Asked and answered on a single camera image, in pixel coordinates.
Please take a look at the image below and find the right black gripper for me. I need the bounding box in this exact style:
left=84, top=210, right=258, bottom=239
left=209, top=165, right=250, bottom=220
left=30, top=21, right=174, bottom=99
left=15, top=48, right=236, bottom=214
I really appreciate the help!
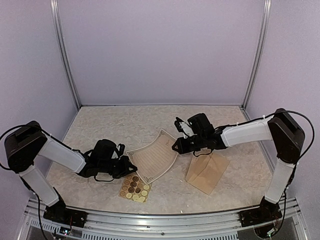
left=171, top=133, right=206, bottom=155

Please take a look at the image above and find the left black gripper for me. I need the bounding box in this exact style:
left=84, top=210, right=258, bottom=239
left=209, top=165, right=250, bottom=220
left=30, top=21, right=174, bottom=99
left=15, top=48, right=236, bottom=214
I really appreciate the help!
left=98, top=155, right=138, bottom=179

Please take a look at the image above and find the ornate bordered letter paper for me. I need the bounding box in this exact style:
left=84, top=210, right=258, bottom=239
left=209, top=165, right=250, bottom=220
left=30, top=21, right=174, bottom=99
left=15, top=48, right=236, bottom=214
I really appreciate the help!
left=126, top=129, right=178, bottom=185

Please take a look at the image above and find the brown kraft envelope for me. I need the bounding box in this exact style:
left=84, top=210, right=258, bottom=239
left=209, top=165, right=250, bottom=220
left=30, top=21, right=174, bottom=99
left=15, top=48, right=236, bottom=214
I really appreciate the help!
left=185, top=153, right=230, bottom=195

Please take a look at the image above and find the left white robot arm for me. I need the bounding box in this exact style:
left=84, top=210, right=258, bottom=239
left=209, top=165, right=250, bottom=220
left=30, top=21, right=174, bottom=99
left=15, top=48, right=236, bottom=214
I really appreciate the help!
left=0, top=120, right=138, bottom=223

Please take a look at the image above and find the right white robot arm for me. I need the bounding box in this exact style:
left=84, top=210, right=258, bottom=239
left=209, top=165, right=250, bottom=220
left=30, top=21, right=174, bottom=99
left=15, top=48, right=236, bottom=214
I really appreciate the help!
left=171, top=108, right=313, bottom=222

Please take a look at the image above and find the round sticker sheet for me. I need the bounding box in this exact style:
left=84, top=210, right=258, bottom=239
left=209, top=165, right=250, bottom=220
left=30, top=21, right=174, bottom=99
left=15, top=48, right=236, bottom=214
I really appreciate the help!
left=118, top=173, right=152, bottom=203

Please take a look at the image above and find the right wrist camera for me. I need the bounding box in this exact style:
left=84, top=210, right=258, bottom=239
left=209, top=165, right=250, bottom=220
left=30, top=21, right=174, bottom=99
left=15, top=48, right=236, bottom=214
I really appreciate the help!
left=174, top=117, right=194, bottom=139

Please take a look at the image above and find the front aluminium rail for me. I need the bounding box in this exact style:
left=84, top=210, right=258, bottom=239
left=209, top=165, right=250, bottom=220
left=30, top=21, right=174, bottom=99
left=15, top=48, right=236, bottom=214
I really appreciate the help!
left=17, top=198, right=308, bottom=240

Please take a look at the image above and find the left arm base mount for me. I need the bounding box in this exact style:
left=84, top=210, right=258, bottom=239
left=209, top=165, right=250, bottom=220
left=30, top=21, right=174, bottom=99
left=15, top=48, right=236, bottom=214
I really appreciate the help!
left=43, top=200, right=88, bottom=228

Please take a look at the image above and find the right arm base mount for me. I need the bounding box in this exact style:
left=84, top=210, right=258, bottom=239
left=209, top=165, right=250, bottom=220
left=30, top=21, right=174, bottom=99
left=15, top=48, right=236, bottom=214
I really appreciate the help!
left=239, top=197, right=283, bottom=227

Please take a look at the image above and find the right aluminium frame post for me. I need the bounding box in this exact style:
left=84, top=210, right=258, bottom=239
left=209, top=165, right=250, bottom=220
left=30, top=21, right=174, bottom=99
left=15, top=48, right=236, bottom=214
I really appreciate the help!
left=241, top=0, right=272, bottom=111

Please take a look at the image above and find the aluminium frame post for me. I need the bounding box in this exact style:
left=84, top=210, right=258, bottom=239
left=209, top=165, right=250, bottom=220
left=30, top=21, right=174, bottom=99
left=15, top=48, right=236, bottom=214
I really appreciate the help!
left=50, top=0, right=82, bottom=111
left=241, top=0, right=272, bottom=111

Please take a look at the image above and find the left aluminium frame post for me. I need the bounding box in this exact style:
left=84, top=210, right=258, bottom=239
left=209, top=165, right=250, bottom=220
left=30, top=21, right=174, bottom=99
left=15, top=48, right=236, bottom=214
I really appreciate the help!
left=50, top=0, right=82, bottom=111

